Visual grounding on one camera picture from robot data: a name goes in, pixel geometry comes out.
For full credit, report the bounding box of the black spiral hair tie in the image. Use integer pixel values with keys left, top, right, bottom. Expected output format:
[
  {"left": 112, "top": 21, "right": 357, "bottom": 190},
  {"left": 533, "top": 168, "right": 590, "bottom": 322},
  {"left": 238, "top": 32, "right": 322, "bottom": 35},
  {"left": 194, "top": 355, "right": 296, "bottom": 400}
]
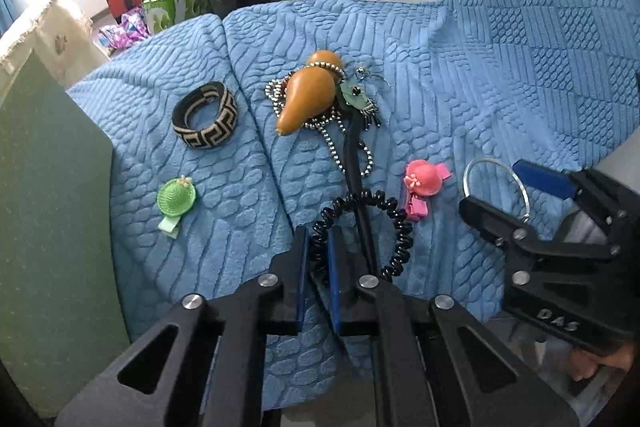
[{"left": 310, "top": 188, "right": 414, "bottom": 284}]

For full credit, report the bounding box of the person's right hand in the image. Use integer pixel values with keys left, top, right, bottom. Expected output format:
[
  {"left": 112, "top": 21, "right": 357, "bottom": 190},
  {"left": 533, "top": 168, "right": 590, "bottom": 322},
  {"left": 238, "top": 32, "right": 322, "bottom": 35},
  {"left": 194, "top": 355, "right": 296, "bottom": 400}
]
[{"left": 567, "top": 343, "right": 639, "bottom": 381}]

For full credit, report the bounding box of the green printed carton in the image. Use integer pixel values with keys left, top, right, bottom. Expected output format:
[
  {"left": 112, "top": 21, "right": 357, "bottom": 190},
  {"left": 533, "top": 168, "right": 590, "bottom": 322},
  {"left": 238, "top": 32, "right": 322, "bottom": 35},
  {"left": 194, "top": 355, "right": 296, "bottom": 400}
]
[{"left": 142, "top": 0, "right": 212, "bottom": 35}]

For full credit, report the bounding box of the purple patterned cloth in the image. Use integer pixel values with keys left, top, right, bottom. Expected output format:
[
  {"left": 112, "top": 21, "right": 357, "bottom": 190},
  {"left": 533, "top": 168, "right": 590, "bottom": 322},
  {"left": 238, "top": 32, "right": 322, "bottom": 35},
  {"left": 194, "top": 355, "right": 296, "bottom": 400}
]
[{"left": 96, "top": 5, "right": 151, "bottom": 52}]

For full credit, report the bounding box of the beige lace tablecloth table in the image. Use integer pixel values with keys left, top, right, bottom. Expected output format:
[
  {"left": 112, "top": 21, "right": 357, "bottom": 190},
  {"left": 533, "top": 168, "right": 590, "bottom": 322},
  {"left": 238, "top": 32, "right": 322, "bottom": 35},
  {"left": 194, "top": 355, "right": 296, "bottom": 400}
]
[{"left": 1, "top": 0, "right": 108, "bottom": 90}]

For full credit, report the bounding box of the blue quilted chair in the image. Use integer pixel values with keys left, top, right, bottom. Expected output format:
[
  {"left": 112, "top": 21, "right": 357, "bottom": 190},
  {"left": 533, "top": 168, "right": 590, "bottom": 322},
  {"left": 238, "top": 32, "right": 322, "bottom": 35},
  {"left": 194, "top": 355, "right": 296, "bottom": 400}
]
[
  {"left": 224, "top": 0, "right": 639, "bottom": 320},
  {"left": 65, "top": 13, "right": 346, "bottom": 410}
]

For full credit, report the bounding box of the black cord strap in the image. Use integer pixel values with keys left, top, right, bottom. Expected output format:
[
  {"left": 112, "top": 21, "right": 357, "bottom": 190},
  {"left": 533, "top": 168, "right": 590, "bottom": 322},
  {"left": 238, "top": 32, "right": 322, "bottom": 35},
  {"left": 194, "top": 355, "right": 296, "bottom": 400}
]
[{"left": 342, "top": 110, "right": 381, "bottom": 278}]

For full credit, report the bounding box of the green cardboard box white inside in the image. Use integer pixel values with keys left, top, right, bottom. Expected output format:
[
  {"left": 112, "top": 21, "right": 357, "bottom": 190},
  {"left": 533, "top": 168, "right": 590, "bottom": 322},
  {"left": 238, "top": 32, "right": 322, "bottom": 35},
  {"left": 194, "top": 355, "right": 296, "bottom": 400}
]
[{"left": 1, "top": 54, "right": 129, "bottom": 418}]

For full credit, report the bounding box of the silver bead chain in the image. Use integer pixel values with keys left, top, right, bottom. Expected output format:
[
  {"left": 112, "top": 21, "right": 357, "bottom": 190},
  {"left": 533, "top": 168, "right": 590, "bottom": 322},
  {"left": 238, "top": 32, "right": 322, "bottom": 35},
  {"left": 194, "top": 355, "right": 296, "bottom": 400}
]
[{"left": 263, "top": 60, "right": 377, "bottom": 179}]

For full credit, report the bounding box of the orange gourd pendant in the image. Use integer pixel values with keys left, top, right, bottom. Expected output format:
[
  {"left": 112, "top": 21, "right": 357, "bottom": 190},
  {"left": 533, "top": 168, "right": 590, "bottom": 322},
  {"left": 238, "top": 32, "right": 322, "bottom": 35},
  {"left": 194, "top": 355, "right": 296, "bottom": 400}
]
[{"left": 276, "top": 50, "right": 344, "bottom": 135}]

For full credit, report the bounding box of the blue quilted right chair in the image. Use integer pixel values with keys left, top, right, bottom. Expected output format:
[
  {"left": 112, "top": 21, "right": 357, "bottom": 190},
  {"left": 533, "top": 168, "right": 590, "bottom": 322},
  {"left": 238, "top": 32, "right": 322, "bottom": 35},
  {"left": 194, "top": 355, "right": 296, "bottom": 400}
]
[{"left": 224, "top": 0, "right": 639, "bottom": 320}]

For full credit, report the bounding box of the green hat hair clip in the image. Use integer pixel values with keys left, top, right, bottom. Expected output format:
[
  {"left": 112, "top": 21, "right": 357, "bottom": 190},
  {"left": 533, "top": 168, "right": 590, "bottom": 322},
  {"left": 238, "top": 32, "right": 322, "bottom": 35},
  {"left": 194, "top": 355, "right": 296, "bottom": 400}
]
[{"left": 156, "top": 176, "right": 198, "bottom": 239}]

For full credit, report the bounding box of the black beige patterned bangle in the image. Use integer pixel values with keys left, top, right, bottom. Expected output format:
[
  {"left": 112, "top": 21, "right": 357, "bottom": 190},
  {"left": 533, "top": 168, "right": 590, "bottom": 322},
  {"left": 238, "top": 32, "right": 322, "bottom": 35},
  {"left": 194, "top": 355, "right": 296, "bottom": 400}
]
[{"left": 171, "top": 81, "right": 239, "bottom": 148}]

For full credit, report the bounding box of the pink hat hair clip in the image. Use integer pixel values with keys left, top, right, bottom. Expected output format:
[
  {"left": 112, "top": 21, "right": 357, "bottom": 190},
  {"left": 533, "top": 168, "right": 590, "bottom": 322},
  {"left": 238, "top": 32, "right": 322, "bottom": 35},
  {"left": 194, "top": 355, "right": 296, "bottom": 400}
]
[{"left": 402, "top": 159, "right": 451, "bottom": 221}]

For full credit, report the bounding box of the silver ring bangle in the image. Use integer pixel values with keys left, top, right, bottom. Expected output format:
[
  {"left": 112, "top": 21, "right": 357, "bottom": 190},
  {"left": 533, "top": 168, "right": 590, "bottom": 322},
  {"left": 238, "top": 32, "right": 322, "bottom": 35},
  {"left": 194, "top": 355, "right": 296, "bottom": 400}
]
[{"left": 462, "top": 157, "right": 532, "bottom": 223}]

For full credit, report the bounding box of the green flower charm keyring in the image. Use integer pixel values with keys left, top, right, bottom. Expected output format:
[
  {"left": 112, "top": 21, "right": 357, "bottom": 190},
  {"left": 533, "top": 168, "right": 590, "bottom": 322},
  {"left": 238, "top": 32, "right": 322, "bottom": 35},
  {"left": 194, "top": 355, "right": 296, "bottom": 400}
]
[{"left": 331, "top": 65, "right": 390, "bottom": 129}]

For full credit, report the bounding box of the blue quilted left chair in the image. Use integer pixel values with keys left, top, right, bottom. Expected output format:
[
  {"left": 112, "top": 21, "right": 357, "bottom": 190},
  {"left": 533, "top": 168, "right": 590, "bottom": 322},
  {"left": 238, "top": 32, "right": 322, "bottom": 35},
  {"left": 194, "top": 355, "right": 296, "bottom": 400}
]
[{"left": 65, "top": 13, "right": 346, "bottom": 410}]

